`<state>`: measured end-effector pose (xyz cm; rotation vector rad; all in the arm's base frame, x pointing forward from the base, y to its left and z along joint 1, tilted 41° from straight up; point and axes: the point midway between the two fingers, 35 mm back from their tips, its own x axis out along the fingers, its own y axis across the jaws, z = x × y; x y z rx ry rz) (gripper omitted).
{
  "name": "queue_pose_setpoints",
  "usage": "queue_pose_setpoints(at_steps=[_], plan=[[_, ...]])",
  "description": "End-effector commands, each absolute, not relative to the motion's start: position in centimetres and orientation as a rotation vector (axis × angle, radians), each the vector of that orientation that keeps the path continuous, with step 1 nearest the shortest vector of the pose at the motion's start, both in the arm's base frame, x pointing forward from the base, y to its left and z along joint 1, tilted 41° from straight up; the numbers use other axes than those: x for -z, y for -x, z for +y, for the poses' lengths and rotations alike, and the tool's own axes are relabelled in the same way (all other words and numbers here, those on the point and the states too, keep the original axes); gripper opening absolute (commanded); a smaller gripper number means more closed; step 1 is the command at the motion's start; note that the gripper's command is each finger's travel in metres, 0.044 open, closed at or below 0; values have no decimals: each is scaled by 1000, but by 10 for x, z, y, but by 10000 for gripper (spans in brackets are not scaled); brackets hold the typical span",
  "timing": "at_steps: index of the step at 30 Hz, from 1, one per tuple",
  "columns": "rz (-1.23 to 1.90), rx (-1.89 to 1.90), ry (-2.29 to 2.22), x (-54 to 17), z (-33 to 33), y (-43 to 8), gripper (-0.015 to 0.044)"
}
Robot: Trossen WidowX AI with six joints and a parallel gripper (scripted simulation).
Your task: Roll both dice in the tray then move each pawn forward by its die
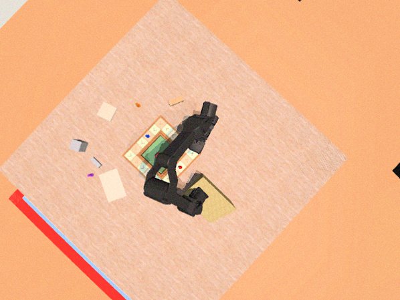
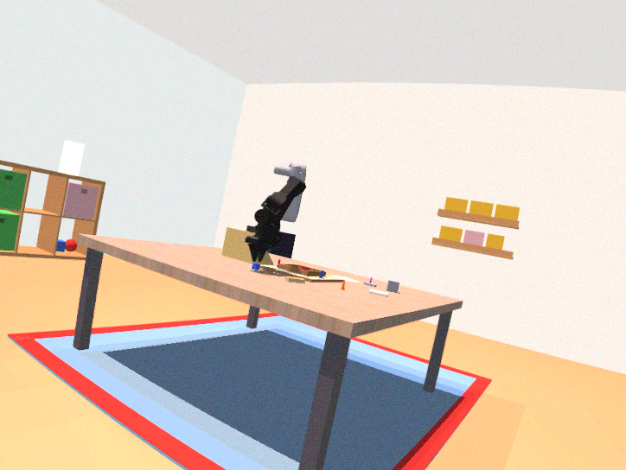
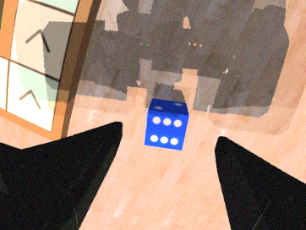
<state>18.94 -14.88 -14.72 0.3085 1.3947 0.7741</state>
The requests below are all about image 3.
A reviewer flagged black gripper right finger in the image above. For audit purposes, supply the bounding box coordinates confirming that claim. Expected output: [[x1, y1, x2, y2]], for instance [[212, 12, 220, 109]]
[[214, 136, 306, 230]]

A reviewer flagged blue die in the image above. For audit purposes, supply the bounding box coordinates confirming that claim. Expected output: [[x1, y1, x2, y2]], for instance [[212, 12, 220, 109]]
[[144, 99, 190, 151]]

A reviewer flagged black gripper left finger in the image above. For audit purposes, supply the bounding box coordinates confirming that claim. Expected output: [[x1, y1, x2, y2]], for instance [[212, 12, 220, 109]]
[[0, 121, 123, 230]]

